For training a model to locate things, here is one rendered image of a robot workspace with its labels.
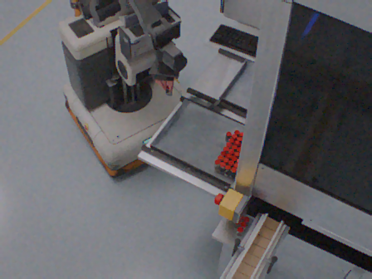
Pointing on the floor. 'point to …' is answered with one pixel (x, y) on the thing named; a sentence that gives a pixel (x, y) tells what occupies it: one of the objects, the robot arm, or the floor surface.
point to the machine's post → (261, 100)
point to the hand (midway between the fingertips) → (168, 88)
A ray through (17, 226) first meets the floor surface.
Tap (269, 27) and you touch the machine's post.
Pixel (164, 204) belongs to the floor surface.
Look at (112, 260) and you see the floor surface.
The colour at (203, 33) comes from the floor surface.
